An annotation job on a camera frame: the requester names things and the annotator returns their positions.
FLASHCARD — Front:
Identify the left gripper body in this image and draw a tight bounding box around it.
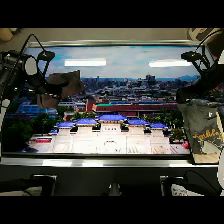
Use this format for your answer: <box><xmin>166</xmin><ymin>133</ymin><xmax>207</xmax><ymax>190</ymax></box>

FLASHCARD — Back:
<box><xmin>35</xmin><ymin>81</ymin><xmax>63</xmax><ymax>110</ymax></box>

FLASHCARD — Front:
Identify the grey T-shirt with yellow print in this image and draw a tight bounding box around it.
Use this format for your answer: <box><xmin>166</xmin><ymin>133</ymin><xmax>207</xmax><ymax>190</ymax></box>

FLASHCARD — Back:
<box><xmin>177</xmin><ymin>98</ymin><xmax>224</xmax><ymax>156</ymax></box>

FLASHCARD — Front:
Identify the tan flat board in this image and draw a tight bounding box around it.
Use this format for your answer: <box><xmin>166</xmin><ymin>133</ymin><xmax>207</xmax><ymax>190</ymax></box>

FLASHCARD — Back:
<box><xmin>191</xmin><ymin>146</ymin><xmax>224</xmax><ymax>165</ymax></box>

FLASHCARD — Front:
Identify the black cable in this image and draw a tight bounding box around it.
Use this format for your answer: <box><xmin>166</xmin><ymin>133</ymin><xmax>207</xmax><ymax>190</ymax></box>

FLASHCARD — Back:
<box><xmin>184</xmin><ymin>169</ymin><xmax>218</xmax><ymax>193</ymax></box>
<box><xmin>19</xmin><ymin>33</ymin><xmax>46</xmax><ymax>55</ymax></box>

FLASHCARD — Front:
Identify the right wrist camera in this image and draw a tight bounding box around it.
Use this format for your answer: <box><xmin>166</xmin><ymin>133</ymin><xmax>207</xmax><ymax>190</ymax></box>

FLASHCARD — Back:
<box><xmin>180</xmin><ymin>44</ymin><xmax>210</xmax><ymax>73</ymax></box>

